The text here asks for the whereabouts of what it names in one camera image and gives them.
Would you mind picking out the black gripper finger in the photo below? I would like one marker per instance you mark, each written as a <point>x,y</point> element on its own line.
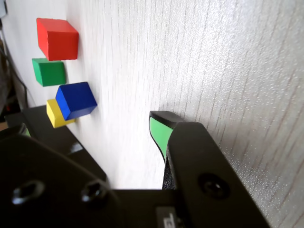
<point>204,166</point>
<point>47,190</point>

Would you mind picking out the yellow wooden cube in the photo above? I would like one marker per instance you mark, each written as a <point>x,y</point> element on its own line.
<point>53,114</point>

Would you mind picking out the blue wooden cube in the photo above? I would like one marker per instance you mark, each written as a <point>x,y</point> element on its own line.
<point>76,97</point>

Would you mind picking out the green wooden cube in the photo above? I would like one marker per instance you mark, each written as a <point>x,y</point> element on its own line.
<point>51,73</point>

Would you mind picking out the red wooden cube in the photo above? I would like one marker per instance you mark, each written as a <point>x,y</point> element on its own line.
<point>59,40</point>

